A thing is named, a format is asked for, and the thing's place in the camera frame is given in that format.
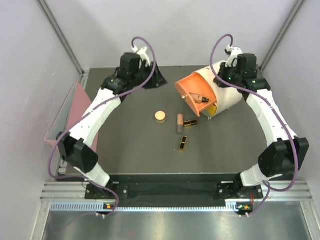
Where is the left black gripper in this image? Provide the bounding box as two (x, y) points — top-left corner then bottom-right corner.
(131, 61), (168, 90)

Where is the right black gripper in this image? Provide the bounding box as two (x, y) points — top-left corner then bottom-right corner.
(213, 63), (242, 89)

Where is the white round drawer organizer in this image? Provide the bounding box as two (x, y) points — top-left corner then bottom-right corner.
(191, 66), (243, 120)

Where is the orange drawer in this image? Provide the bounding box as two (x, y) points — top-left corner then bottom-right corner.
(174, 74), (217, 117)

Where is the yellow drawer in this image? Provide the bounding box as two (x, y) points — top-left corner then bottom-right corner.
(206, 104), (218, 118)

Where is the peach bottle black cap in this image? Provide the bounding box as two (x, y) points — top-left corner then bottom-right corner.
(190, 93), (210, 104)

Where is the peach tube grey cap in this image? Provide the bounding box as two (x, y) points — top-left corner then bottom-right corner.
(176, 113), (184, 134)

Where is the black gold lipstick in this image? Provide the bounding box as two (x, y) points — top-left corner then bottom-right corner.
(183, 119), (198, 128)
(178, 136), (188, 151)

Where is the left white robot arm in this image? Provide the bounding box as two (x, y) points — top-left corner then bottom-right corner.
(56, 47), (167, 199)

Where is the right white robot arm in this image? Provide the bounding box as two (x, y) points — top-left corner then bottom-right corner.
(214, 47), (310, 198)

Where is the round copper lid jar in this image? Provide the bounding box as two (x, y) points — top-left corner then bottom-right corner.
(154, 111), (166, 124)

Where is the pink binder box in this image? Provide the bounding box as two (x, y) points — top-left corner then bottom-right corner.
(44, 81), (92, 146)

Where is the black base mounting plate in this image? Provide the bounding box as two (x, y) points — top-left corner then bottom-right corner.
(84, 174), (263, 201)

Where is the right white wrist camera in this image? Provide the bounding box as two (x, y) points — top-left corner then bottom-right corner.
(225, 45), (243, 68)

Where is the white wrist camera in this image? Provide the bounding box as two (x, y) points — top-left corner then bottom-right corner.
(225, 45), (243, 68)
(131, 46), (151, 67)

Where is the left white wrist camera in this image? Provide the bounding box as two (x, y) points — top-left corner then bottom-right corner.
(131, 46), (151, 67)

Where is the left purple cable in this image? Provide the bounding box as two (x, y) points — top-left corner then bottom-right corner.
(47, 37), (157, 216)

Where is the purple cable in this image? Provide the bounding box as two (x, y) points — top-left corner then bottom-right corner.
(47, 37), (157, 216)
(209, 34), (300, 217)

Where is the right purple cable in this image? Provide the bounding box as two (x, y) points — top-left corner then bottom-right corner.
(209, 34), (300, 217)

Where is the white slotted cable duct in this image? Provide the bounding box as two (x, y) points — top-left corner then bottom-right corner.
(50, 201), (250, 213)

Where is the aluminium frame rail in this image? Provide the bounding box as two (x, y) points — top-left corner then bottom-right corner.
(40, 181), (312, 202)

